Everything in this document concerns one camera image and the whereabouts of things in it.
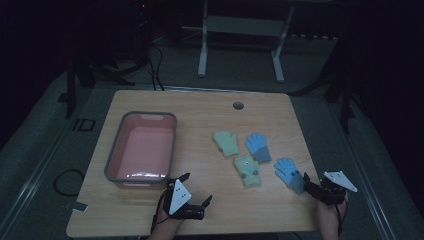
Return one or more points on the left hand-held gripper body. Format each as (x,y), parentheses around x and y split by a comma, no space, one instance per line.
(180,196)

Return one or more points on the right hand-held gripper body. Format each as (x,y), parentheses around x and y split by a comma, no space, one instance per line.
(333,188)

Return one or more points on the blue knit glove with dots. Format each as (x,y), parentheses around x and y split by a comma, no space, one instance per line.
(288,171)

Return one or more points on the pink basin with grey rim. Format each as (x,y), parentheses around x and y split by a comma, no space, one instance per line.
(143,153)

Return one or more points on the green knit glove with face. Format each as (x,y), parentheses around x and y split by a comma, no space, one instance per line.
(248,173)

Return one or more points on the plain green knit glove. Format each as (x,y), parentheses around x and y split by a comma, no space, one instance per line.
(226,143)

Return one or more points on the plain blue knit glove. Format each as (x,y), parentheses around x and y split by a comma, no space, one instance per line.
(258,146)

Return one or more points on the person's right hand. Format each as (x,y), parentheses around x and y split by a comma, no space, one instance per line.
(330,213)

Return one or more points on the person's left hand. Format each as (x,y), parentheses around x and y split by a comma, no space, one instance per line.
(166,220)

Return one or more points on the black metal stand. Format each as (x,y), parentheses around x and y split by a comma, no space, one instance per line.
(346,110)
(70,93)

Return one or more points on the grey table grommet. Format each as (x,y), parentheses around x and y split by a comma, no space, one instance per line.
(238,106)

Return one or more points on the white metal desk frame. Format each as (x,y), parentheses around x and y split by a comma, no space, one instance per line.
(245,26)

